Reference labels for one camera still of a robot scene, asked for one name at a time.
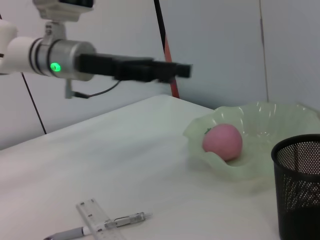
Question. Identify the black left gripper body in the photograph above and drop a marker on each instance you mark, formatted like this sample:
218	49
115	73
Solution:
100	65

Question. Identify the black mesh pen holder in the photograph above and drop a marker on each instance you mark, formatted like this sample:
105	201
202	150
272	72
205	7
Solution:
300	212

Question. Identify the grey clear ballpoint pen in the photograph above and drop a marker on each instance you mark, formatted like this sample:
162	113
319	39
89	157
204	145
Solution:
125	220

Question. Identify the black and red post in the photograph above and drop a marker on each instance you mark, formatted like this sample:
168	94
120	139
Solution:
171	62

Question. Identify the pale green wavy bowl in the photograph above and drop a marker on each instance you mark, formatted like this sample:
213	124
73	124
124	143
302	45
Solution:
262	117

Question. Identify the pink toy peach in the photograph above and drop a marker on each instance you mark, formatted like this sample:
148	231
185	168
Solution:
222	141

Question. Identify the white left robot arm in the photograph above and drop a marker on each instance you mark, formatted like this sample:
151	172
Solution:
20	55

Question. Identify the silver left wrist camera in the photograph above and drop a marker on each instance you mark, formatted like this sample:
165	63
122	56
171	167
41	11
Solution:
62	12

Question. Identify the clear plastic ruler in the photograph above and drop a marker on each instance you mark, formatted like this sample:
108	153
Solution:
92	212

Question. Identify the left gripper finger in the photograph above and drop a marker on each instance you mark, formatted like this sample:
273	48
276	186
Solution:
183	70
162	78

